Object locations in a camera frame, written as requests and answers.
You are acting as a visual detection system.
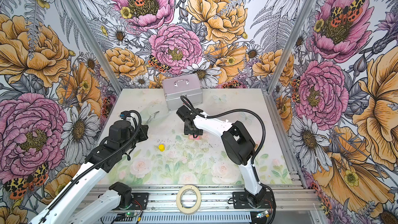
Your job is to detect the yellow cylinder block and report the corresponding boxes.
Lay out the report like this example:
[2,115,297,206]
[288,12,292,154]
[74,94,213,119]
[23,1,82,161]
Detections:
[158,144,165,152]

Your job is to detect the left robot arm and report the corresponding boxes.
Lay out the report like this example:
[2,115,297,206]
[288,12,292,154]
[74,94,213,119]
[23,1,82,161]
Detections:
[30,111,148,224]

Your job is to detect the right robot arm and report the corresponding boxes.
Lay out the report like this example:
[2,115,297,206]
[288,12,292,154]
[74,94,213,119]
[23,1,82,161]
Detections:
[176,105,266,207]

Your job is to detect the silver metal first-aid case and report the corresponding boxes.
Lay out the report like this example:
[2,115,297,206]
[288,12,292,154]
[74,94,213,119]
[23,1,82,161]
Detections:
[162,74,203,111]

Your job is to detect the clear plastic bowl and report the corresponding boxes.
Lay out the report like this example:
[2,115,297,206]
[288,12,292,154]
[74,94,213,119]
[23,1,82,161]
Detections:
[139,104,169,125]

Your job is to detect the masking tape roll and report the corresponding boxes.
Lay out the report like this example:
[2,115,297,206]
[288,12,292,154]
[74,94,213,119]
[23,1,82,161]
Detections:
[176,185,202,215]

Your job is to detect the metal wire tongs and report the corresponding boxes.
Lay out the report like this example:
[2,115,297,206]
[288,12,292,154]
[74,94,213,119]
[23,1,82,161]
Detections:
[145,111,159,125]

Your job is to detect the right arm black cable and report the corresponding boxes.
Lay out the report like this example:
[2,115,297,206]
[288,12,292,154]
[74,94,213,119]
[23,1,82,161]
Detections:
[180,95,277,224]

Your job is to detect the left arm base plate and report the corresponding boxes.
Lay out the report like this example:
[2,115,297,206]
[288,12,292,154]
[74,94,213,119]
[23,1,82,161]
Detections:
[114,192,149,211]

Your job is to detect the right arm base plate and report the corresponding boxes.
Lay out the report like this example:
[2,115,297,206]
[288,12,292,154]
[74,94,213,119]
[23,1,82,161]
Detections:
[232,190,274,209]

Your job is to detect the aluminium front rail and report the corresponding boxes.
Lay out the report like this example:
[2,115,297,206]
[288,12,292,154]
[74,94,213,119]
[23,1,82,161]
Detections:
[77,183,315,224]

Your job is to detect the right aluminium frame post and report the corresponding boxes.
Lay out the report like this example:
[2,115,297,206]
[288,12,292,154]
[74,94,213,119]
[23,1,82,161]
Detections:
[266,0,317,94]

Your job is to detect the aluminium frame post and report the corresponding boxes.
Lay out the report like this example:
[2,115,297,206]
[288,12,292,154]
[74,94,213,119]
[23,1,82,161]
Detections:
[61,0,123,95]
[266,0,317,94]

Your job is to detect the left aluminium frame post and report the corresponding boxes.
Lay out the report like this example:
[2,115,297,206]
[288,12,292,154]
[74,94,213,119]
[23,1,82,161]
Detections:
[61,0,123,95]

